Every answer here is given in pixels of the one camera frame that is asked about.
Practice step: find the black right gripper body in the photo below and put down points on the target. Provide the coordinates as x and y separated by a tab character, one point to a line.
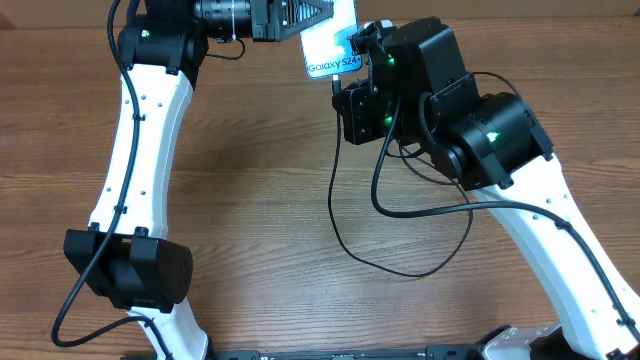
368	116

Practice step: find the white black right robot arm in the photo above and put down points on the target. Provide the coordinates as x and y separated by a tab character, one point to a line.
418	91

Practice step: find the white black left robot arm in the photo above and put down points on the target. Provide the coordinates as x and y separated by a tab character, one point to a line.
124	254

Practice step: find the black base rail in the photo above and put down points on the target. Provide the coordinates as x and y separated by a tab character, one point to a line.
431	352

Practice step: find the blue Galaxy smartphone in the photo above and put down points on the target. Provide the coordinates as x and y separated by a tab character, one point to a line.
326	47

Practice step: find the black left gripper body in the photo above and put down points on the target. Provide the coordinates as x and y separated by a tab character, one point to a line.
260	20

